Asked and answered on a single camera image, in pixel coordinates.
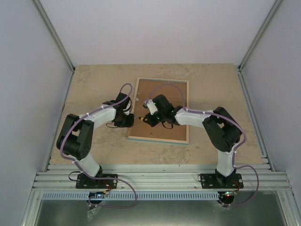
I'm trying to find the teal wooden photo frame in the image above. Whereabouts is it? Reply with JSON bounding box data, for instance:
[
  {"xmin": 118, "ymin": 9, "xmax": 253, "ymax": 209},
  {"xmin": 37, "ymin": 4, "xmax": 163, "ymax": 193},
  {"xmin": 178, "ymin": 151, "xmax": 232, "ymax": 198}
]
[{"xmin": 127, "ymin": 77, "xmax": 190, "ymax": 145}]

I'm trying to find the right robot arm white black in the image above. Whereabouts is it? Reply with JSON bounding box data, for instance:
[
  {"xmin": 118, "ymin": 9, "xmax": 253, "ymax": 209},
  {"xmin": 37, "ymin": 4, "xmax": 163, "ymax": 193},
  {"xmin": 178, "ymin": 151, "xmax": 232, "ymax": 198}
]
[{"xmin": 141, "ymin": 95, "xmax": 245, "ymax": 188}]

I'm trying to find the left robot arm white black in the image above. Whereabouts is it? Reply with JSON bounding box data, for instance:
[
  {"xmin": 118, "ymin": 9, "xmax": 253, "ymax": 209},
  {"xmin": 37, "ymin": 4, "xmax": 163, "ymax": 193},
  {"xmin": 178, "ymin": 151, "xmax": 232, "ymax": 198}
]
[{"xmin": 56, "ymin": 92, "xmax": 134, "ymax": 188}]

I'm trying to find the clear plastic bag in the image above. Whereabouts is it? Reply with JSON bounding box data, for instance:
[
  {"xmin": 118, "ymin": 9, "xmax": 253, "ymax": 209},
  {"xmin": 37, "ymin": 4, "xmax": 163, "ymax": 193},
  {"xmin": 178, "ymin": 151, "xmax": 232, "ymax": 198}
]
[{"xmin": 87, "ymin": 204, "xmax": 101, "ymax": 222}]

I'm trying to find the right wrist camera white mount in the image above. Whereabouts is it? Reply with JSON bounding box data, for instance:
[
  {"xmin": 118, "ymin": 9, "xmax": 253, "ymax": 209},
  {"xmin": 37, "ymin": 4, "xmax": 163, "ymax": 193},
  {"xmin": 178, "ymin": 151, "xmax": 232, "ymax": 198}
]
[{"xmin": 143, "ymin": 99, "xmax": 158, "ymax": 115}]

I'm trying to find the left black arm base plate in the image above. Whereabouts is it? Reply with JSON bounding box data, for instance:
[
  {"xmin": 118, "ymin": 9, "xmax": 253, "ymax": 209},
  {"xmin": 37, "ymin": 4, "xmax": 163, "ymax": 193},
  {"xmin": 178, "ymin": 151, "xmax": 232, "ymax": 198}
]
[{"xmin": 75, "ymin": 173, "xmax": 118, "ymax": 190}]

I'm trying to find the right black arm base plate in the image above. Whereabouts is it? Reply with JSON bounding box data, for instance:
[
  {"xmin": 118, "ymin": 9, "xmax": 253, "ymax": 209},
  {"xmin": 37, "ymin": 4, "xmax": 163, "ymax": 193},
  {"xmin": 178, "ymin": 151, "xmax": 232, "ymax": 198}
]
[{"xmin": 198, "ymin": 173, "xmax": 244, "ymax": 189}]

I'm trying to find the grey slotted cable duct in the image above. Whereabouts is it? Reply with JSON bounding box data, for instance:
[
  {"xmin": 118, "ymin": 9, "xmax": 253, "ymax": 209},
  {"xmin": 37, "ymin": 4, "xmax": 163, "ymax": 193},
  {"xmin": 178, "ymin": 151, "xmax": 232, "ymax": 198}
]
[{"xmin": 42, "ymin": 191, "xmax": 219, "ymax": 201}]

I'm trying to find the aluminium rail base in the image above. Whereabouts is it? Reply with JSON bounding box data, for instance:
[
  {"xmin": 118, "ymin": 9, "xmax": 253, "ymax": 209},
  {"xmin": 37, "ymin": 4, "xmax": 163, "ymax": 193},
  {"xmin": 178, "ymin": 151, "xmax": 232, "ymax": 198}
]
[{"xmin": 32, "ymin": 164, "xmax": 292, "ymax": 191}]

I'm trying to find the left aluminium corner post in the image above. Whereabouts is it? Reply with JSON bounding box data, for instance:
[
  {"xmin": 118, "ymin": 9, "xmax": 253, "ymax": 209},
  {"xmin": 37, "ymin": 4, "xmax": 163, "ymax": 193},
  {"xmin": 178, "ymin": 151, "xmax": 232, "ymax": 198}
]
[{"xmin": 32, "ymin": 0, "xmax": 75, "ymax": 73}]

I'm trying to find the aluminium corner post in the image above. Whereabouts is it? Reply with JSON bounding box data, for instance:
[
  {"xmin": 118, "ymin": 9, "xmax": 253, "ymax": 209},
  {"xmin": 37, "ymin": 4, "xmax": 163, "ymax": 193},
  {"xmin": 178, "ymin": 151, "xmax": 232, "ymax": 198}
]
[
  {"xmin": 237, "ymin": 0, "xmax": 284, "ymax": 72},
  {"xmin": 32, "ymin": 0, "xmax": 75, "ymax": 73}
]

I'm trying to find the right aluminium corner post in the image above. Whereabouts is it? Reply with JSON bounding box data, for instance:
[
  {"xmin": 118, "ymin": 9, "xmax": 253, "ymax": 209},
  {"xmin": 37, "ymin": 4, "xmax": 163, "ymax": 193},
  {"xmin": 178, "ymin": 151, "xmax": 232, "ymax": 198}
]
[{"xmin": 237, "ymin": 0, "xmax": 284, "ymax": 72}]

